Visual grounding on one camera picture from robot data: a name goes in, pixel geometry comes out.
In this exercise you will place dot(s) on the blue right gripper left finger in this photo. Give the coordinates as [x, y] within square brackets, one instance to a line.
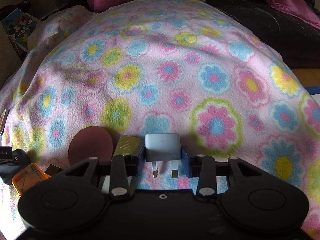
[135, 165]

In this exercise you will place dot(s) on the round reddish-brown compact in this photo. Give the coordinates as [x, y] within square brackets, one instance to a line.
[92, 141]

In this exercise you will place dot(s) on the pink floral fleece blanket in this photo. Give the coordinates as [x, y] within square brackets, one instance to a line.
[164, 66]

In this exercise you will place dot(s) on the black sofa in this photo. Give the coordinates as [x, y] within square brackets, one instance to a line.
[296, 41]

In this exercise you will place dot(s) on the gold white Cielo perfume bottle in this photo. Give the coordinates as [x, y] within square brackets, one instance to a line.
[128, 145]

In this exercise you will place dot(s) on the white UK plug adapter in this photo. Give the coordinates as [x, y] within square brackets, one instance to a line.
[163, 147]

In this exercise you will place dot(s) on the orange tin with picture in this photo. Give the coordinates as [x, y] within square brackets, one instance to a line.
[28, 177]

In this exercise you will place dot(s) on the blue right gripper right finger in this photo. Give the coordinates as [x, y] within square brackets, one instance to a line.
[185, 160]

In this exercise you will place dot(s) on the colourful cartoon box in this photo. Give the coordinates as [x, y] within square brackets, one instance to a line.
[19, 26]

